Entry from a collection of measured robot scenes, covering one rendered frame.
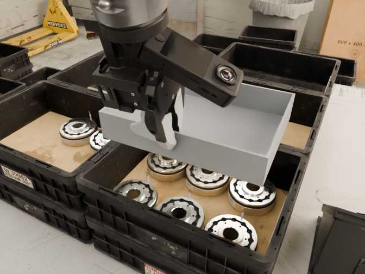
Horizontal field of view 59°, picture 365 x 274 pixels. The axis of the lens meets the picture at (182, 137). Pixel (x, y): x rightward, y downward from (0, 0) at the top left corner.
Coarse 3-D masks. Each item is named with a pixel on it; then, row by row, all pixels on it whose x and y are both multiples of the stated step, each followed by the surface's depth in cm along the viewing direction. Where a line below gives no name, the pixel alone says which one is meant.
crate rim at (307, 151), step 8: (248, 80) 99; (280, 88) 95; (288, 88) 94; (312, 96) 91; (320, 96) 90; (320, 104) 87; (320, 112) 86; (320, 120) 80; (312, 128) 77; (312, 136) 75; (280, 144) 72; (312, 144) 72; (304, 152) 70
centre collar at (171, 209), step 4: (176, 204) 66; (180, 204) 66; (172, 208) 65; (176, 208) 66; (180, 208) 66; (184, 208) 65; (188, 208) 65; (168, 212) 64; (172, 212) 65; (188, 212) 64; (188, 216) 63; (184, 220) 63
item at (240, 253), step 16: (96, 160) 68; (304, 160) 68; (80, 176) 64; (96, 192) 61; (112, 192) 60; (288, 192) 60; (128, 208) 58; (144, 208) 57; (288, 208) 57; (160, 224) 56; (176, 224) 54; (192, 240) 54; (208, 240) 52; (224, 240) 52; (272, 240) 51; (240, 256) 50; (256, 256) 49; (272, 256) 49
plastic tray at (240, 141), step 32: (192, 96) 65; (256, 96) 59; (288, 96) 56; (128, 128) 50; (192, 128) 55; (224, 128) 55; (256, 128) 55; (192, 160) 47; (224, 160) 45; (256, 160) 42
